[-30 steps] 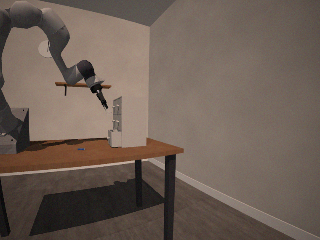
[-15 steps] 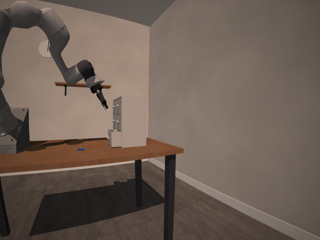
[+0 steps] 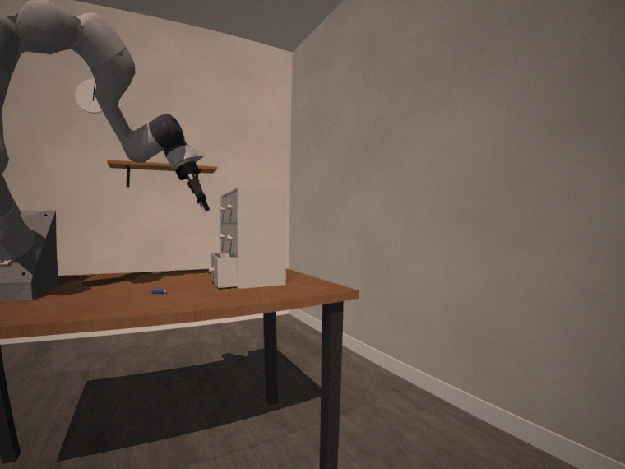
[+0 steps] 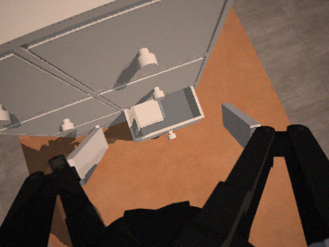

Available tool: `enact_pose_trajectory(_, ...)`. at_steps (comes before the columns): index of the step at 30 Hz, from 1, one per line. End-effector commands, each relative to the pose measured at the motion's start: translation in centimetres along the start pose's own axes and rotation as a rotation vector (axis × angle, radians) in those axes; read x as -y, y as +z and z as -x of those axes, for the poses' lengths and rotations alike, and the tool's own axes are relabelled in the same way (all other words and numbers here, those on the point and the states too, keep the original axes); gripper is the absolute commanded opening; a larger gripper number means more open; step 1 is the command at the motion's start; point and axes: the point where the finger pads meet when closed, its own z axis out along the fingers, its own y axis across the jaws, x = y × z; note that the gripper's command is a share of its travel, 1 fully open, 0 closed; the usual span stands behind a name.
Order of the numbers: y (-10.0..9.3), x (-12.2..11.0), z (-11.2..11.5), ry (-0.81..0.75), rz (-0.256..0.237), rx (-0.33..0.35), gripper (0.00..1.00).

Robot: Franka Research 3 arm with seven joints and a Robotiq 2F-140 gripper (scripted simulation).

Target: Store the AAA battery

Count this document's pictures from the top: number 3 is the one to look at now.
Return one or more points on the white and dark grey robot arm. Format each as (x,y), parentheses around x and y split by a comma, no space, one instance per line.
(46,27)

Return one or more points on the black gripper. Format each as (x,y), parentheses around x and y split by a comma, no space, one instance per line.
(190,168)

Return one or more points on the white chest of drawers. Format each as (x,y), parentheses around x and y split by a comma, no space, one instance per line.
(261,237)

